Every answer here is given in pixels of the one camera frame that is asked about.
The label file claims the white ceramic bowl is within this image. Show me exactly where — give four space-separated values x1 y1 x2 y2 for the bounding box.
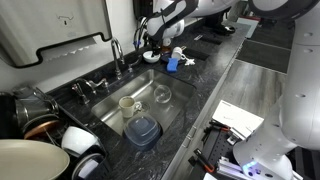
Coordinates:
143 51 160 63

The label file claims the white bowl in rack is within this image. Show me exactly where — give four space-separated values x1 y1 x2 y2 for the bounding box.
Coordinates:
61 126 98 157

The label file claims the white box on cart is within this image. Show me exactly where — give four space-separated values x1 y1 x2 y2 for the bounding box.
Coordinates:
212 100 264 140

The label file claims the stainless steel sink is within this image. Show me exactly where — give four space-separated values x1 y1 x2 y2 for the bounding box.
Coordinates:
91 69 196 136

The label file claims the soap bottle with label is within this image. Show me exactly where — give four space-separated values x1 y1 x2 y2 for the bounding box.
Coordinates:
162 38 171 53

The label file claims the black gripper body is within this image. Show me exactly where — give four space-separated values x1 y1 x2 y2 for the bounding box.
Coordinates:
150 39 162 53

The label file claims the chrome tap handle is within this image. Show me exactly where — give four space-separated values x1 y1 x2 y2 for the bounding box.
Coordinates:
89 78 109 94
128 55 142 72

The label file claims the large cream plate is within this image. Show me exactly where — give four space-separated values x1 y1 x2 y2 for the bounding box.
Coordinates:
0 139 70 180

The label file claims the white printed mug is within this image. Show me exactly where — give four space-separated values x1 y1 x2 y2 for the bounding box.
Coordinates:
171 47 183 60

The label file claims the dark plastic container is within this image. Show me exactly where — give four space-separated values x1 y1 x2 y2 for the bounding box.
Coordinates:
123 114 162 151

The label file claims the black orange tool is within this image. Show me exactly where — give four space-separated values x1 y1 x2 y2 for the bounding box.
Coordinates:
194 149 215 173

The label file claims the blue sponge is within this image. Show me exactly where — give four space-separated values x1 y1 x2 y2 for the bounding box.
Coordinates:
167 58 178 72

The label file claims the copper bottom pot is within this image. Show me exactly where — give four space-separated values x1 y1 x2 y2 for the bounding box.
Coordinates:
23 114 61 139

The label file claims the dark blue plate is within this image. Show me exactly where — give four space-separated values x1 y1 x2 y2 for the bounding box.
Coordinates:
160 53 185 64

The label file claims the small side faucet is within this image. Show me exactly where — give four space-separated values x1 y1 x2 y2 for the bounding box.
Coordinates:
71 78 96 104

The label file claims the chrome gooseneck faucet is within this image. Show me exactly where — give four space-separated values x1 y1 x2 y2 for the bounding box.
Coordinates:
111 38 125 80

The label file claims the cream mug in sink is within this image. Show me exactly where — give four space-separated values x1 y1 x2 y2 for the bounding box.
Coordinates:
119 96 142 118

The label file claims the black dish rack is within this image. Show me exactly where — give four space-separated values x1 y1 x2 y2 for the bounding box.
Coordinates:
0 92 110 180

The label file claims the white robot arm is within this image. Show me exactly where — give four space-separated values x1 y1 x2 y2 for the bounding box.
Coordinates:
233 0 320 180

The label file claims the clear glass bowl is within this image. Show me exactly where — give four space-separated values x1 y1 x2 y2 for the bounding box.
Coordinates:
154 85 172 104

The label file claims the crumpled white paper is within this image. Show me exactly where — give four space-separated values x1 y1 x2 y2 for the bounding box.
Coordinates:
184 58 195 66

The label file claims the steel paper towel dispenser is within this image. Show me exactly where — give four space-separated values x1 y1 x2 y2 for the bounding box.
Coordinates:
0 0 112 68

